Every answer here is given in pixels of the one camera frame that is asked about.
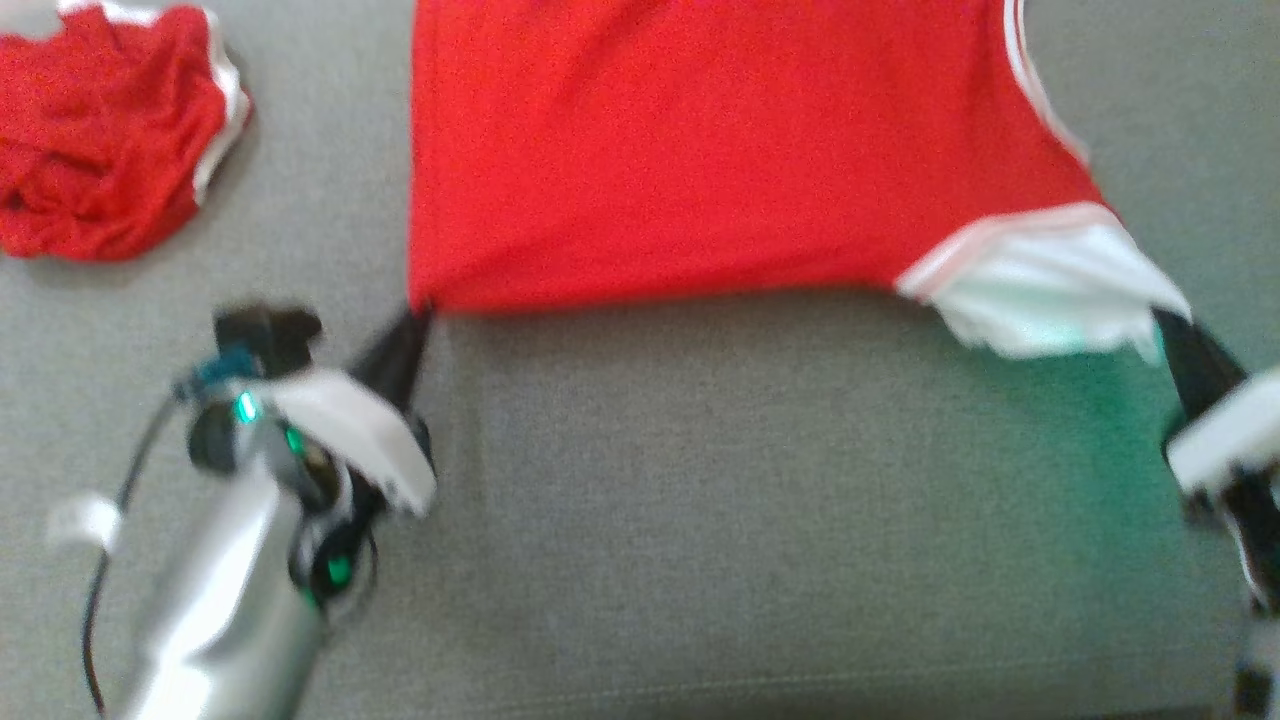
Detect white cable tag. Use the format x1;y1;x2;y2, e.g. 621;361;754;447
45;493;123;554

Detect grey sofa seat cushion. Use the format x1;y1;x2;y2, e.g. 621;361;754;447
0;0;1280;720

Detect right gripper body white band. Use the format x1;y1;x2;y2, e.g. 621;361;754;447
1164;367;1280;613

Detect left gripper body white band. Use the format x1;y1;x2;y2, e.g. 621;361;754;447
188;366;439;607

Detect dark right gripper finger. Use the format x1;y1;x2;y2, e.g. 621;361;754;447
1171;311;1249;402
1151;310;1217;420

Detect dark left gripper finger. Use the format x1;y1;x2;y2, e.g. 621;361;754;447
384;305;434;412
349;309;420;397

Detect red shorts with white trim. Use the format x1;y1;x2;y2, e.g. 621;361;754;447
0;0;253;263

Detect red shirt with white sleeves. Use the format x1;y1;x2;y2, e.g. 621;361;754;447
405;0;1193;361

